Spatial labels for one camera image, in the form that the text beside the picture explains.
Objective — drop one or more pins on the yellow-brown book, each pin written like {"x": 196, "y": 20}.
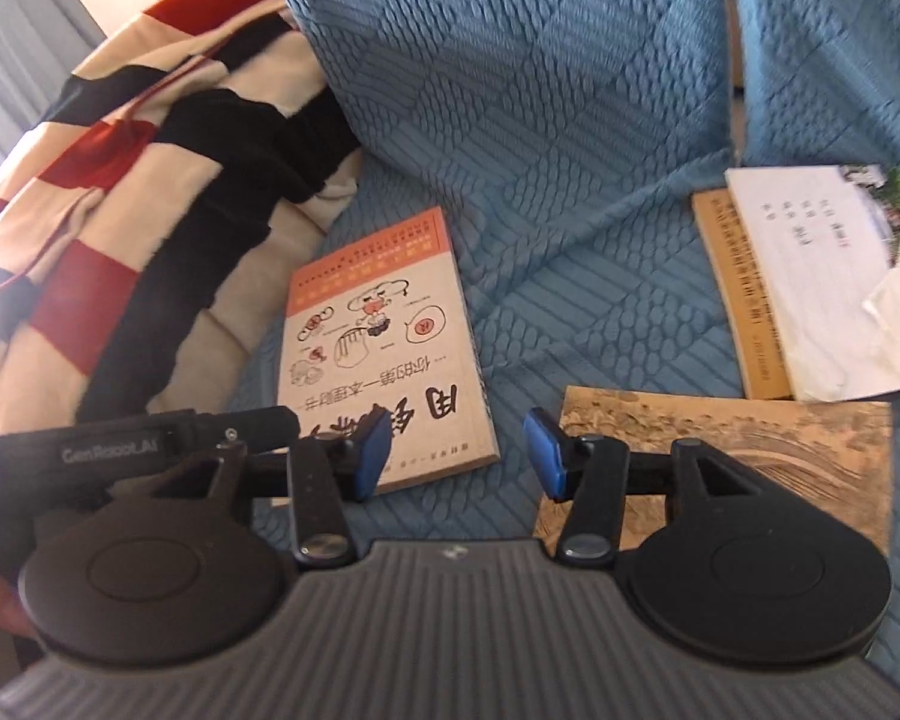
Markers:
{"x": 742, "y": 315}

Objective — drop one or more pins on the brown painting book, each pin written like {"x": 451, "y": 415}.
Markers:
{"x": 757, "y": 450}

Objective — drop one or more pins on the red black striped blanket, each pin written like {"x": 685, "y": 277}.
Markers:
{"x": 157, "y": 127}

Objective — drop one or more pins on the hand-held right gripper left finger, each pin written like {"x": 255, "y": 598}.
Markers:
{"x": 375, "y": 454}

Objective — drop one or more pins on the orange white cartoon book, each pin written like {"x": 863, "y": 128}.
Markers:
{"x": 390, "y": 330}

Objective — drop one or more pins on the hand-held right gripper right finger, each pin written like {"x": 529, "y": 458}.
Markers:
{"x": 546, "y": 457}

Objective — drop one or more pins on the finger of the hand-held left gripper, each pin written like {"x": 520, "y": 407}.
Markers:
{"x": 270, "y": 424}

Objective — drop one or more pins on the blue-grey curtain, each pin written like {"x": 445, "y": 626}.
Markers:
{"x": 15, "y": 37}

